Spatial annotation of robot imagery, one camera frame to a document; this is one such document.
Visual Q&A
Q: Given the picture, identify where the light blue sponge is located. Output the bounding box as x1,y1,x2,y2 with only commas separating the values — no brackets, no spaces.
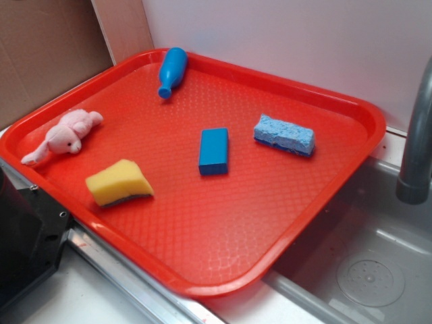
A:
253,114,315,157

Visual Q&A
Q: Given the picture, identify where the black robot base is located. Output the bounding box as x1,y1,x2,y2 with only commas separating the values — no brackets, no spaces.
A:
1,171,72,313

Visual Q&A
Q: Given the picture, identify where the yellow sponge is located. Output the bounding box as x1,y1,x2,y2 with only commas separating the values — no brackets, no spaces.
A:
85,159,154,207

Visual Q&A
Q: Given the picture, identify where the blue rectangular block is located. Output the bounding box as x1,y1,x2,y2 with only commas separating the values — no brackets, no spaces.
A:
198,128,229,176

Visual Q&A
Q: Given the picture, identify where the red plastic tray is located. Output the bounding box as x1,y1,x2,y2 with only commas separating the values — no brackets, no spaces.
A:
1,49,385,299

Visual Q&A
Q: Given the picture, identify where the blue plastic bottle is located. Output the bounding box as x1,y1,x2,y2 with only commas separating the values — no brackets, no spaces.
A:
158,47,188,99

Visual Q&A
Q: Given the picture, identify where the pink plush bunny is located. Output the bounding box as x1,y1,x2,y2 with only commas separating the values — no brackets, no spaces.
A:
21,109,103,165

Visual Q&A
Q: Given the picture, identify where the grey plastic sink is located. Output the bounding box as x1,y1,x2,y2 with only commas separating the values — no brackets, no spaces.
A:
264,158,431,323

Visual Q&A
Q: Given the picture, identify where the grey faucet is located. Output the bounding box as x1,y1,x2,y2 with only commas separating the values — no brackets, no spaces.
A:
396,61,431,205

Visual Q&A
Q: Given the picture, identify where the cardboard box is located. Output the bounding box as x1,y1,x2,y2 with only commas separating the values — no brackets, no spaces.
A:
1,1,112,129

